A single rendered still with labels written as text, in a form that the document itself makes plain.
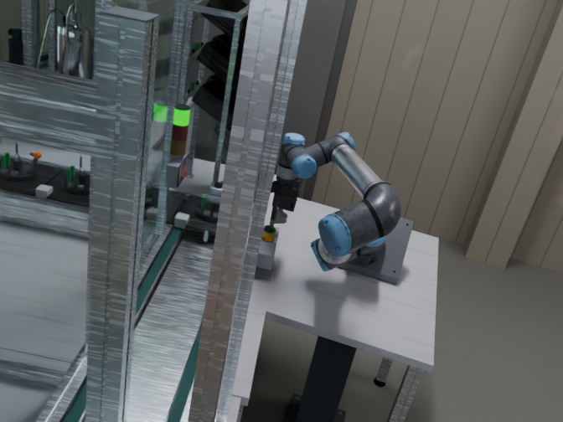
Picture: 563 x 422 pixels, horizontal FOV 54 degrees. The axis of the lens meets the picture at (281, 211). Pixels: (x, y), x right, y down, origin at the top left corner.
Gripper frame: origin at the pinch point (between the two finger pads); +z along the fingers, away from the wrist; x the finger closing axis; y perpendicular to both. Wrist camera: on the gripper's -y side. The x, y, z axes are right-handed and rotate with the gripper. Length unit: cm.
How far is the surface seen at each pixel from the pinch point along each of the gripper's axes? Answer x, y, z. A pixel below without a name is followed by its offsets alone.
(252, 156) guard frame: -133, -1, -77
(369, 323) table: -31, 39, 12
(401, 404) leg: -42, 54, 33
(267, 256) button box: -17.5, 1.4, 3.2
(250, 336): -49, 1, 12
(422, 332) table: -30, 57, 12
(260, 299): -29.8, 2.1, 12.4
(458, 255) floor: 197, 142, 98
